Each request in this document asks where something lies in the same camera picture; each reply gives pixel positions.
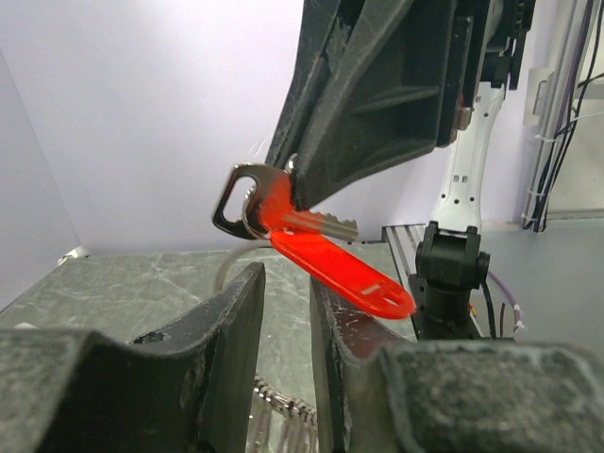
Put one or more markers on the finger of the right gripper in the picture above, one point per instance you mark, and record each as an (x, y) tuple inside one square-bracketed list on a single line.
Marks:
[(325, 31), (378, 100)]

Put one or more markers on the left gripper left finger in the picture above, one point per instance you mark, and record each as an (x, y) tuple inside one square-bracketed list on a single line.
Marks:
[(184, 387)]

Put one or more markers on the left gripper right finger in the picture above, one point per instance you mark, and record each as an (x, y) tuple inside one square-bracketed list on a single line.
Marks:
[(376, 392)]

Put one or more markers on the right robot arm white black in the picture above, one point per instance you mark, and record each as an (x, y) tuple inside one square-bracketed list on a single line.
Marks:
[(484, 64)]

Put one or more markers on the aluminium frame rail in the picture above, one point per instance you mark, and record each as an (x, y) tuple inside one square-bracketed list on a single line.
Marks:
[(403, 241)]

